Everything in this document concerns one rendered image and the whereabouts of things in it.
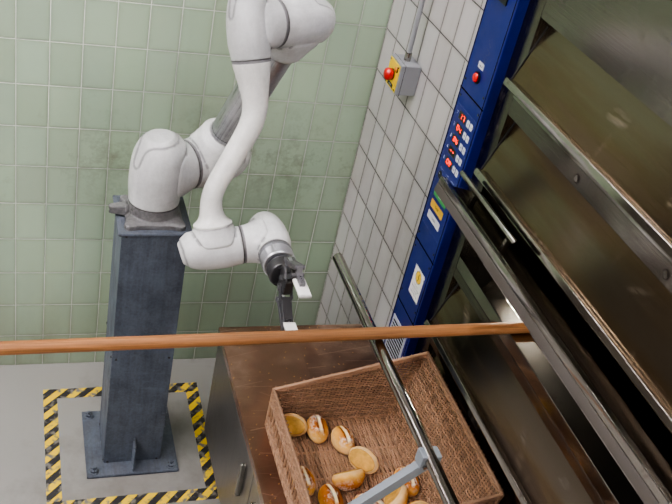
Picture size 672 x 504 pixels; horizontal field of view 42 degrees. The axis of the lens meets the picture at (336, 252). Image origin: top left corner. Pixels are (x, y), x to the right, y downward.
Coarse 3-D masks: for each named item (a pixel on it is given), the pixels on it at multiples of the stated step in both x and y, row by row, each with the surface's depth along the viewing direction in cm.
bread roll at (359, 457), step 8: (352, 448) 256; (360, 448) 255; (352, 456) 255; (360, 456) 254; (368, 456) 254; (352, 464) 255; (360, 464) 254; (368, 464) 253; (376, 464) 253; (368, 472) 253
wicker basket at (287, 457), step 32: (288, 384) 258; (320, 384) 262; (352, 384) 264; (416, 384) 267; (352, 416) 273; (384, 416) 277; (448, 416) 250; (288, 448) 242; (320, 448) 260; (384, 448) 266; (416, 448) 260; (480, 448) 236; (288, 480) 243; (320, 480) 250; (480, 480) 233
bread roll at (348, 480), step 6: (360, 468) 250; (336, 474) 247; (342, 474) 246; (348, 474) 246; (354, 474) 247; (360, 474) 248; (336, 480) 246; (342, 480) 245; (348, 480) 246; (354, 480) 246; (360, 480) 248; (336, 486) 247; (342, 486) 246; (348, 486) 246; (354, 486) 247
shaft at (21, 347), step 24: (144, 336) 193; (168, 336) 195; (192, 336) 196; (216, 336) 198; (240, 336) 200; (264, 336) 202; (288, 336) 204; (312, 336) 206; (336, 336) 208; (360, 336) 210; (384, 336) 212; (408, 336) 214; (432, 336) 217
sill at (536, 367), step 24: (480, 264) 250; (480, 288) 240; (504, 312) 233; (504, 336) 228; (528, 336) 226; (528, 360) 218; (552, 384) 212; (552, 408) 207; (576, 408) 206; (576, 432) 200; (576, 456) 198; (600, 456) 195; (600, 480) 190; (624, 480) 190
